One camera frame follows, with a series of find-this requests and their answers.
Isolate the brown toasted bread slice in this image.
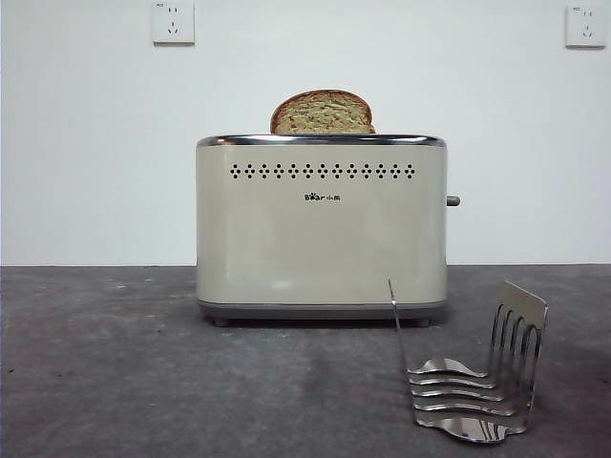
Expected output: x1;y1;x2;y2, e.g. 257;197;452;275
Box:
269;89;377;135

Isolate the cream two-slot toaster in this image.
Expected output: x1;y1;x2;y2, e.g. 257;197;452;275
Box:
194;133;450;328

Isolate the shiny steel toast rack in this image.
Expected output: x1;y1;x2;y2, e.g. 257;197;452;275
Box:
387;278;549;445

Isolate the white wall socket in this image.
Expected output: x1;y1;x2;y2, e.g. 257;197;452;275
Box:
565;3;603;49
152;0;196;47

